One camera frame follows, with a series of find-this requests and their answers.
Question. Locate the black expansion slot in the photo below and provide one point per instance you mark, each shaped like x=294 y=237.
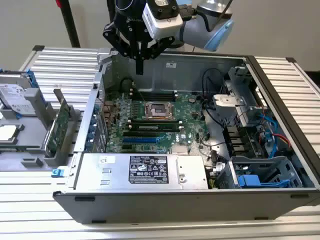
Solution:
x=140 y=134

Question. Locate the green motherboard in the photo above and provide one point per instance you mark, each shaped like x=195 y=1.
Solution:
x=185 y=120

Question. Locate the silver CPU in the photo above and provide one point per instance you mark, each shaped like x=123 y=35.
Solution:
x=7 y=132

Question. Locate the blue card retention clip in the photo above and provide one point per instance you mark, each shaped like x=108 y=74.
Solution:
x=93 y=120
x=88 y=144
x=91 y=129
x=96 y=108

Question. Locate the grey plastic disk bay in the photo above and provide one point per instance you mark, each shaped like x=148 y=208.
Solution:
x=260 y=165

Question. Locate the CPU socket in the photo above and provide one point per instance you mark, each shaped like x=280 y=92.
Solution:
x=158 y=110

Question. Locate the green and black graphics card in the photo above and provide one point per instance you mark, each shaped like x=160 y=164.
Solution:
x=58 y=125

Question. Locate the silver metal drive cage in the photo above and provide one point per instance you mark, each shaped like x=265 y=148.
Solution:
x=240 y=82

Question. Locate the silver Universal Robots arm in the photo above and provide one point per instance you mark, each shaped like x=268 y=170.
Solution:
x=197 y=32

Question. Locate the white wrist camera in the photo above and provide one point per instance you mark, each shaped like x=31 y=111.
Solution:
x=162 y=26

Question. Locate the blue disk bay latch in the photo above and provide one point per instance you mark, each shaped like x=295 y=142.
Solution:
x=248 y=180

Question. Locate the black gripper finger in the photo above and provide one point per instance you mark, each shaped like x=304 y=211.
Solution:
x=117 y=40
x=160 y=45

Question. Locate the grey open PC case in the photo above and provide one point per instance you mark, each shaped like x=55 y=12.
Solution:
x=175 y=207

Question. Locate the small blue plastic clip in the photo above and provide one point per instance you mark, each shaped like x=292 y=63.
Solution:
x=57 y=173

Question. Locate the silver power supply unit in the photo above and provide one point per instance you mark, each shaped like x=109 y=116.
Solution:
x=112 y=175

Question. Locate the black table corner cap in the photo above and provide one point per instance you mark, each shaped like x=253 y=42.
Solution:
x=38 y=48
x=291 y=60

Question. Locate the silver finned heat sink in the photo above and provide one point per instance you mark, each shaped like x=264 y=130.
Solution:
x=179 y=149

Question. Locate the blue expansion slot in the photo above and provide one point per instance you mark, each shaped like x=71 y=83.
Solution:
x=140 y=140

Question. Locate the hard disk in blue carrier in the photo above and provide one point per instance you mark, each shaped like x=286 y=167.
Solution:
x=12 y=95

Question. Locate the silver coin cell battery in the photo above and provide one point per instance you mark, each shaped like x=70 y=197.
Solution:
x=191 y=100

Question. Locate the grey parts rack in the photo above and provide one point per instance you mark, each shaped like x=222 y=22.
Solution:
x=32 y=125

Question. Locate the black slanted tripod leg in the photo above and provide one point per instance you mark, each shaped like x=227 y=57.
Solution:
x=71 y=27

